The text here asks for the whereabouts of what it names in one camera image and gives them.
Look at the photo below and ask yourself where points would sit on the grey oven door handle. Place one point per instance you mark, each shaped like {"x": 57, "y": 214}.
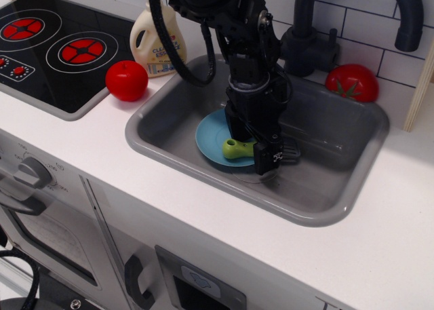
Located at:
{"x": 20, "y": 198}

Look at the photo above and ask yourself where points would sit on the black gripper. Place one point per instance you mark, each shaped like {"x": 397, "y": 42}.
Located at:
{"x": 253, "y": 110}

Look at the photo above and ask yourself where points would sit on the red toy tomato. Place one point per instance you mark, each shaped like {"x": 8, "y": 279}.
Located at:
{"x": 353, "y": 81}

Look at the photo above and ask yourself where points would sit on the red toy apple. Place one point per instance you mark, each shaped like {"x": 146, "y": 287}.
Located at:
{"x": 127, "y": 80}

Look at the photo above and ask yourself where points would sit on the green handled grey spatula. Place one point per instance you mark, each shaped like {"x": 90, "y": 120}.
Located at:
{"x": 234, "y": 149}

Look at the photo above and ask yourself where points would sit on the grey dishwasher control panel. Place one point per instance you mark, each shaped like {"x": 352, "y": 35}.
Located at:
{"x": 189, "y": 287}

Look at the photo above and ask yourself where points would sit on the toy oven door window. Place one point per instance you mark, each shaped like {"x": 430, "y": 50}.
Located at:
{"x": 56, "y": 241}

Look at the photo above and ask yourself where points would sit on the black toy stove top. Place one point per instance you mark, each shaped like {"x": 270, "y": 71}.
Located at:
{"x": 55, "y": 54}

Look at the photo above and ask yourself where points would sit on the blue plate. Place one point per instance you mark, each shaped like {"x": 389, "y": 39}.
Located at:
{"x": 210, "y": 135}

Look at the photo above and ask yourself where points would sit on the dark grey cabinet handle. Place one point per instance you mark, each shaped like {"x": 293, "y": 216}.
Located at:
{"x": 132, "y": 270}

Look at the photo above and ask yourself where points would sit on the grey oven knob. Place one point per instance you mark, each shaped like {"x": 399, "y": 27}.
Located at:
{"x": 32, "y": 173}

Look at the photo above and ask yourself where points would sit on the grey toy sink basin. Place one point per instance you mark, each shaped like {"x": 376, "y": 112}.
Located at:
{"x": 338, "y": 138}

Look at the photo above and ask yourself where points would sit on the dark grey toy faucet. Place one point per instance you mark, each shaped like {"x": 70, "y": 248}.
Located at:
{"x": 303, "y": 52}

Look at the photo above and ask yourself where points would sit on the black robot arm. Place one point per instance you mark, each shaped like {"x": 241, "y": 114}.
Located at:
{"x": 244, "y": 30}

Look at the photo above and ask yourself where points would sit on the cream detergent bottle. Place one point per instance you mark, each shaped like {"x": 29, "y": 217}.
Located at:
{"x": 146, "y": 46}

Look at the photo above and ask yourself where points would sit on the wooden side panel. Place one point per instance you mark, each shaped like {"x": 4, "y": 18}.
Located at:
{"x": 422, "y": 86}

